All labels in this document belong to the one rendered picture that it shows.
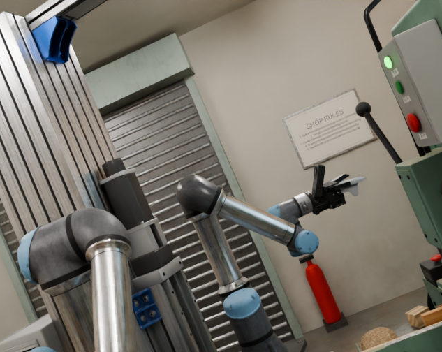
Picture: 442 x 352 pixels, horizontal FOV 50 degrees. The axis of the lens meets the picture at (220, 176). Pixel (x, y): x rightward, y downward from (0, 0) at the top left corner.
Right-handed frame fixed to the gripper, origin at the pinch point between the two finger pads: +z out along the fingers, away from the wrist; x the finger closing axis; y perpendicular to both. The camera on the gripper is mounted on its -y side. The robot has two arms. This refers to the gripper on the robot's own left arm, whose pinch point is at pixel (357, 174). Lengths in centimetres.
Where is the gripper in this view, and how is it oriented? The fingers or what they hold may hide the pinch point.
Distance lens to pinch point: 176.9
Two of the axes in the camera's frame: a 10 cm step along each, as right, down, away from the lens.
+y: 3.8, 9.2, 1.1
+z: 9.2, -3.9, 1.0
